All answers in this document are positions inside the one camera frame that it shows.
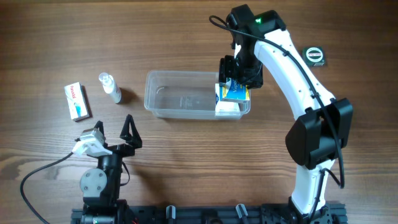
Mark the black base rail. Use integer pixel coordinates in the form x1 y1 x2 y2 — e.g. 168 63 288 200
70 203 347 224

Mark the left camera cable black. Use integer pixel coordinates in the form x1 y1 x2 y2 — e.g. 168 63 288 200
19 152 73 224

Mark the white Panadol box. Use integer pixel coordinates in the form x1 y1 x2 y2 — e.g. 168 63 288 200
64 82 90 121

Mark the green round-label box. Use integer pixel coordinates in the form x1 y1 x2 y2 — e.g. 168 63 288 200
302 46 326 67

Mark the white spray bottle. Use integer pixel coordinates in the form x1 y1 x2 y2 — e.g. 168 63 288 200
98 72 122 104

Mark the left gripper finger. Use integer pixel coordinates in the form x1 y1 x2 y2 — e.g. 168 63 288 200
93 121 104 137
119 114 142 148

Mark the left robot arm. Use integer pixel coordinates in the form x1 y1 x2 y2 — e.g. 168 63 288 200
71 115 142 224

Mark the clear plastic container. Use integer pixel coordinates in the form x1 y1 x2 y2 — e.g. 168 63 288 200
144 70 251 119

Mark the white pouch packet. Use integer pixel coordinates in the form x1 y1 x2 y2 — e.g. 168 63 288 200
215 83 241 119

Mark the blue VapoDrops box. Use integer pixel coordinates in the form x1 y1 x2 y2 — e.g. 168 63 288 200
215 78 250 103

